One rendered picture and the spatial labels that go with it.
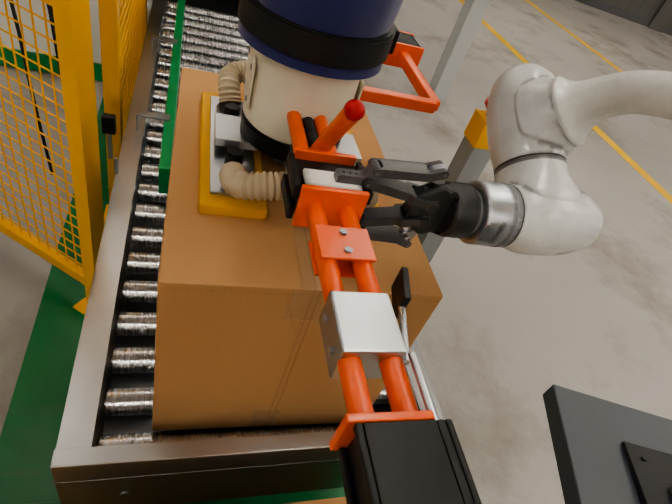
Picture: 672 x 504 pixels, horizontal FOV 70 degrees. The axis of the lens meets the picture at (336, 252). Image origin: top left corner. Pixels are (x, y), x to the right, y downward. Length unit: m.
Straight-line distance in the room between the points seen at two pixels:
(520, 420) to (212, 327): 1.49
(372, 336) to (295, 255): 0.28
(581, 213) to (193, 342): 0.57
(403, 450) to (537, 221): 0.41
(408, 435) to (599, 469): 0.64
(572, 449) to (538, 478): 0.95
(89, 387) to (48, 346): 0.80
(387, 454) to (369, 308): 0.14
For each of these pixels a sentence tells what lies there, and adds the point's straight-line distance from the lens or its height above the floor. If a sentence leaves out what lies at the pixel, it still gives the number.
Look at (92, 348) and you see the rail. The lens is 1.00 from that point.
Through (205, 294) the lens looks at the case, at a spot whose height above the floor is 0.93.
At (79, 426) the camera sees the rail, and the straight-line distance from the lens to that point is 0.93.
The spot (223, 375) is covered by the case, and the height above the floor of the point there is 0.73.
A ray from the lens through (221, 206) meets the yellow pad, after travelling 0.71.
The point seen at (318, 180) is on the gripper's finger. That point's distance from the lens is 0.56.
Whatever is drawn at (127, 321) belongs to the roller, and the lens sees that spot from 1.09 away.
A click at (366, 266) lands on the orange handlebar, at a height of 1.09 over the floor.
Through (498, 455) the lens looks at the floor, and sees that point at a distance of 1.86.
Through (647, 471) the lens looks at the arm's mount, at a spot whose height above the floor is 0.76.
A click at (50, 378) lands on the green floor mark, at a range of 1.68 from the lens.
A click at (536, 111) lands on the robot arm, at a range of 0.74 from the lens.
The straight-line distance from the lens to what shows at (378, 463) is 0.37.
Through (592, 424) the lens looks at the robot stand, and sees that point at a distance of 1.04.
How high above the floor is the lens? 1.42
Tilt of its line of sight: 41 degrees down
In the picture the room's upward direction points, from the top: 21 degrees clockwise
